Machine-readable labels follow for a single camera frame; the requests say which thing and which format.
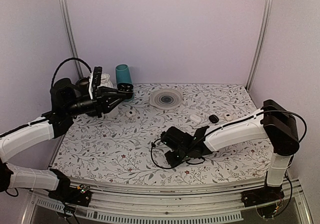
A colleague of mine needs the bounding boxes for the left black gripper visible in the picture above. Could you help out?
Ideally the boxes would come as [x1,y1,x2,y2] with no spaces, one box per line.
[64,85,127,118]

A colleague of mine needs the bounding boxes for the black earbud charging case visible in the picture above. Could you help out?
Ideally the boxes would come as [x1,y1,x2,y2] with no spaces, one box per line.
[117,82,134,94]

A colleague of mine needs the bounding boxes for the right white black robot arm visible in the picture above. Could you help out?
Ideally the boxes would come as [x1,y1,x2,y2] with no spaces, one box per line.
[160,99,301,202]

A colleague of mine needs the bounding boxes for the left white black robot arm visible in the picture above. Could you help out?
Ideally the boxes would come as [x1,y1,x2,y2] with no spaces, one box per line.
[0,78,134,201]

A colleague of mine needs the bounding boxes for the white oval earbud case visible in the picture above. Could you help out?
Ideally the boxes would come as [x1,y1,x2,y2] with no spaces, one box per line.
[189,114,202,123]

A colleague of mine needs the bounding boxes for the white ribbed vase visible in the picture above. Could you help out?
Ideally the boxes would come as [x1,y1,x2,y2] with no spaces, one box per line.
[100,73,114,88]

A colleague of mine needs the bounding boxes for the teal vase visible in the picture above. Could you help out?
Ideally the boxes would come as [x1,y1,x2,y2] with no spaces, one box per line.
[115,63,134,102]

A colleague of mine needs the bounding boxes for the black cylinder vase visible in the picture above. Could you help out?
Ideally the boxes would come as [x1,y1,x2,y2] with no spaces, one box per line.
[75,77,90,90]

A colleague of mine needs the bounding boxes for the floral tablecloth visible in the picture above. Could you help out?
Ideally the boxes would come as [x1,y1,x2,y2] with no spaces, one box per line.
[51,82,285,188]

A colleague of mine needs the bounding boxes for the spiral patterned plate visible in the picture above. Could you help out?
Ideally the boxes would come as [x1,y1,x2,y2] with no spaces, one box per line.
[149,88,183,110]

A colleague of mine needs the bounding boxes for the white earbud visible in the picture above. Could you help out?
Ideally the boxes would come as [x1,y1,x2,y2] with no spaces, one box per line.
[224,113,233,121]

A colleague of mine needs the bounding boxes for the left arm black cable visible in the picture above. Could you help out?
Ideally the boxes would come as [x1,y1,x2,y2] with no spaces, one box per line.
[49,57,93,90]

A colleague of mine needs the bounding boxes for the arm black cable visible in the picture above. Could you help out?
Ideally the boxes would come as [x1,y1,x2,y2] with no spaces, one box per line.
[150,110,308,170]
[49,57,93,90]

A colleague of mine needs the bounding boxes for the aluminium front rail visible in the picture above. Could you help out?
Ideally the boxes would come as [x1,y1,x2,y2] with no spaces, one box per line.
[21,178,315,224]

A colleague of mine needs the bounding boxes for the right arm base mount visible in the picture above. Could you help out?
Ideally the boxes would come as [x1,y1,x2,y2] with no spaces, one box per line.
[241,187,285,219]

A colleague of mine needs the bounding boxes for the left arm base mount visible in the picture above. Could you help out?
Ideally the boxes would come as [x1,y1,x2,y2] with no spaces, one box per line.
[48,184,93,207]

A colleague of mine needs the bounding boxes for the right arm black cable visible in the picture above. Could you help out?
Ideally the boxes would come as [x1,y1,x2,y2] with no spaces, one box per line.
[150,110,308,170]

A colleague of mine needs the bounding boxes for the left aluminium frame post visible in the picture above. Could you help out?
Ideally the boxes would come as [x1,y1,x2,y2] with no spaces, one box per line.
[56,0,85,79]

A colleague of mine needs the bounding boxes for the aluminium frame post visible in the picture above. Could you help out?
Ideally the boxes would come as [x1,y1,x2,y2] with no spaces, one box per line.
[56,0,85,79]
[245,0,273,93]

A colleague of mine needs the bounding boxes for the right aluminium frame post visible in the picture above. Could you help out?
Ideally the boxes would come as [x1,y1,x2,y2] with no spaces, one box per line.
[245,0,273,93]

